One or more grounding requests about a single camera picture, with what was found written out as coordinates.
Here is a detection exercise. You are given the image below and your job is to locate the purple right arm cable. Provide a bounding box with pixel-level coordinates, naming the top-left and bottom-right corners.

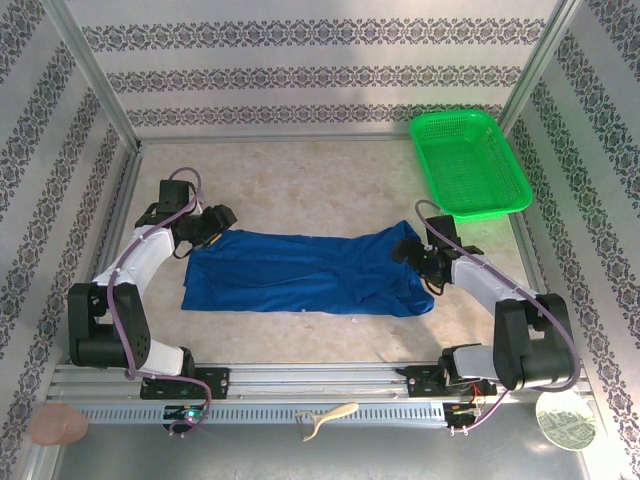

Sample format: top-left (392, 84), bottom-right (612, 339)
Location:
top-left (414, 199), bottom-right (582, 435)

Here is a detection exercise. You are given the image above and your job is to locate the aluminium corner post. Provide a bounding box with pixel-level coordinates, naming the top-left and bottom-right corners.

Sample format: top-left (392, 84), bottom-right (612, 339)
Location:
top-left (42, 0), bottom-right (146, 154)
top-left (488, 0), bottom-right (587, 150)

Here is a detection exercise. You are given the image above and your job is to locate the pink translucent cup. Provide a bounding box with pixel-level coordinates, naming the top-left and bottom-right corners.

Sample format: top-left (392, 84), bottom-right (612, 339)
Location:
top-left (30, 404), bottom-right (91, 446)

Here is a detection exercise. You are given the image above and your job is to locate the cream plastic peeler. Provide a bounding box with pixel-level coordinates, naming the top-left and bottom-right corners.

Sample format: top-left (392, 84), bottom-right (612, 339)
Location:
top-left (295, 402), bottom-right (360, 443)

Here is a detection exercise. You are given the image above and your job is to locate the slotted grey cable duct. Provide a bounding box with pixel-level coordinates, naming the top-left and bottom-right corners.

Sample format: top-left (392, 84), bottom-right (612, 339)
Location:
top-left (79, 403), bottom-right (446, 425)

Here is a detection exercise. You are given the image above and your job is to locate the right aluminium corner post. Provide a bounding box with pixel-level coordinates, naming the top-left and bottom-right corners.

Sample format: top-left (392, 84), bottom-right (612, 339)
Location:
top-left (488, 0), bottom-right (587, 150)

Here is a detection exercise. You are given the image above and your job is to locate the aluminium side rail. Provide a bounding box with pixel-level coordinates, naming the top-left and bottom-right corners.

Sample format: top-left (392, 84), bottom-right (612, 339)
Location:
top-left (67, 147), bottom-right (146, 365)
top-left (499, 144), bottom-right (585, 362)

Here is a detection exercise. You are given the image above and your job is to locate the right aluminium side rail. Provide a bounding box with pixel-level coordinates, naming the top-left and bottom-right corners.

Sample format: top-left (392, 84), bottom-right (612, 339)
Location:
top-left (499, 144), bottom-right (585, 362)

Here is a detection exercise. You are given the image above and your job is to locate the blue t-shirt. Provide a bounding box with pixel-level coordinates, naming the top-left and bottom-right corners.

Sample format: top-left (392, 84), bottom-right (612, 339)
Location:
top-left (180, 219), bottom-right (435, 317)

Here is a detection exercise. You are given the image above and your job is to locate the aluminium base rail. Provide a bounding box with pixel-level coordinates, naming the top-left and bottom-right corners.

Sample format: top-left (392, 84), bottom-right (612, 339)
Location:
top-left (47, 362), bottom-right (594, 401)

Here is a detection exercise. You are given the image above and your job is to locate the left aluminium side rail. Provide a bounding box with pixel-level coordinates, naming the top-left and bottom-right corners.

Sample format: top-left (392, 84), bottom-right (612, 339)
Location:
top-left (67, 147), bottom-right (146, 365)

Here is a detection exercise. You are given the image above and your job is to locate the aluminium back rail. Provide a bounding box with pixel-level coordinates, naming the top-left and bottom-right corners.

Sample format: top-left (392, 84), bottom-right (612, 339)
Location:
top-left (137, 130), bottom-right (416, 147)

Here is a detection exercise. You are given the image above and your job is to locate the green plastic mesh basket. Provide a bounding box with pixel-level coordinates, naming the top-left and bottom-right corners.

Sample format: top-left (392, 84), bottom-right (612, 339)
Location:
top-left (408, 109), bottom-right (534, 224)

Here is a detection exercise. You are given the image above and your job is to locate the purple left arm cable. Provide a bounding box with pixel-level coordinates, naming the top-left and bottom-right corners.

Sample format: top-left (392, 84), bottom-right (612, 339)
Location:
top-left (104, 167), bottom-right (214, 437)

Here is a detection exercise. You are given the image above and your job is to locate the left aluminium corner post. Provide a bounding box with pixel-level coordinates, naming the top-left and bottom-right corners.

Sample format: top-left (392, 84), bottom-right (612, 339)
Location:
top-left (42, 0), bottom-right (146, 154)

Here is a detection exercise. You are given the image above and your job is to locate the round green patterned disc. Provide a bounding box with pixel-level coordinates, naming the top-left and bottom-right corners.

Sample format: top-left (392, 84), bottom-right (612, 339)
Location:
top-left (535, 389), bottom-right (599, 452)

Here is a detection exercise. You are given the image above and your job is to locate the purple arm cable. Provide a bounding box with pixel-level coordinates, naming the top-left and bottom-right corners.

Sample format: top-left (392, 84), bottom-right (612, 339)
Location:
top-left (104, 167), bottom-right (214, 437)
top-left (414, 199), bottom-right (582, 435)

